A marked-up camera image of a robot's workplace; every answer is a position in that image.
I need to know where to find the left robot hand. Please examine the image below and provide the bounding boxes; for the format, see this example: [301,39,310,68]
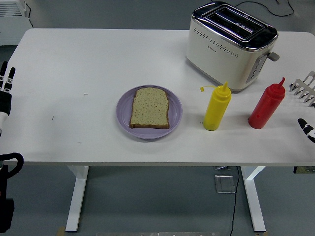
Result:
[0,60,16,138]

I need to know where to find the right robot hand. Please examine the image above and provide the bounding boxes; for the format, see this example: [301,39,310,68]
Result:
[297,118,315,144]

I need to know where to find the red squeeze bottle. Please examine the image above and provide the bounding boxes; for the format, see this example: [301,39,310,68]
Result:
[248,77,286,130]

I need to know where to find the bread slice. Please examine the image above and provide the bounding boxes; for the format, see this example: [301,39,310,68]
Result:
[129,87,171,130]

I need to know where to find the metal toast rack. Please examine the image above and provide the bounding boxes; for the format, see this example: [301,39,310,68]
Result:
[289,71,315,108]

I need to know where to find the table control box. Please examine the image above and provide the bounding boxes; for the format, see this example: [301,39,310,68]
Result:
[293,166,315,175]

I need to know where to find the white appliance with vents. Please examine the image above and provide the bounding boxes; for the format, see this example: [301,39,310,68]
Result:
[0,0,32,47]

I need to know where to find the white table leg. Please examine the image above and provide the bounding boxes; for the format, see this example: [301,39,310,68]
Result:
[65,166,90,233]
[240,166,267,233]

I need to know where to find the yellow squeeze bottle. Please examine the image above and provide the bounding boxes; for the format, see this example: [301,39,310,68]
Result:
[199,82,232,131]

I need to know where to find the clear floor socket cover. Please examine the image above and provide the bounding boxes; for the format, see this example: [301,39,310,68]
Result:
[214,174,237,194]

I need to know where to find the cream and chrome toaster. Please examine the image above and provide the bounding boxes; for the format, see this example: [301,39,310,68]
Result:
[186,1,280,93]

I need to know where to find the purple plate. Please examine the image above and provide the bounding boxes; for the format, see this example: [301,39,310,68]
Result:
[116,85,183,140]

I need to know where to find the black appliance cord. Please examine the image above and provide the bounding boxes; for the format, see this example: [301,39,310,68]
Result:
[24,0,34,29]

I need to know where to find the black floor cable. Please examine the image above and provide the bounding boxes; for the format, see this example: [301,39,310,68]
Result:
[228,166,241,236]

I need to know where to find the black toaster power cord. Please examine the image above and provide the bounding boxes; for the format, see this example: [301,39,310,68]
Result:
[232,0,295,17]

